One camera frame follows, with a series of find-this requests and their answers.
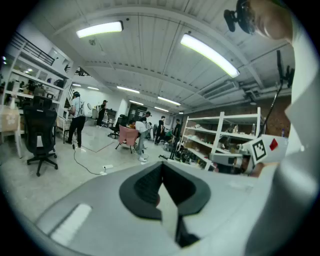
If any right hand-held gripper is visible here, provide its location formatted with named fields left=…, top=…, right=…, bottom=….
left=209, top=134, right=289, bottom=175

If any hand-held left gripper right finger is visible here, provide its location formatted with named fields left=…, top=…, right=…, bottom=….
left=161, top=161, right=212, bottom=249

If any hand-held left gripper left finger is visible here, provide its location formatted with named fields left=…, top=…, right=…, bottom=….
left=119, top=161, right=165, bottom=221

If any person's right forearm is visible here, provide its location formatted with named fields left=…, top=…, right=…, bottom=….
left=250, top=161, right=266, bottom=178

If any white power strip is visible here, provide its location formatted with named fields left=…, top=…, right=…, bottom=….
left=99, top=164, right=114, bottom=175

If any white metal storage shelf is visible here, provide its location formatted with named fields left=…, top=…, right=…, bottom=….
left=179, top=106, right=266, bottom=172

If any person's white shirt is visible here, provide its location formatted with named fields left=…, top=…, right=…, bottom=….
left=244, top=14, right=320, bottom=256

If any pink fabric chair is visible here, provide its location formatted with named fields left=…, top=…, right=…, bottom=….
left=115, top=124, right=140, bottom=154

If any ceiling air conditioner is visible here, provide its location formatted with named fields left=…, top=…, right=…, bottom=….
left=201, top=80, right=239, bottom=100

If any white round backpack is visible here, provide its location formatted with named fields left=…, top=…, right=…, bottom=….
left=79, top=100, right=93, bottom=118

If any black mesh office chair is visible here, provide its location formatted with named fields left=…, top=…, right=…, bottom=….
left=22, top=95, right=59, bottom=177

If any person's head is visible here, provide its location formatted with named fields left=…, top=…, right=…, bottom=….
left=247, top=0, right=294, bottom=43

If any cardboard box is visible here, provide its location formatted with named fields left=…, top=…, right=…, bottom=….
left=0, top=109, right=21, bottom=132

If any black floor cable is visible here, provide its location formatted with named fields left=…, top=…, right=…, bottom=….
left=71, top=143, right=104, bottom=176

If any black head camera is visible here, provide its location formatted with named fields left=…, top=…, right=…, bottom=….
left=223, top=0, right=256, bottom=35

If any white frame desk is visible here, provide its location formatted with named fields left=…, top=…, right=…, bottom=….
left=0, top=104, right=24, bottom=160

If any white wall shelving unit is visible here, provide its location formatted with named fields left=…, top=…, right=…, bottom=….
left=1, top=31, right=74, bottom=111

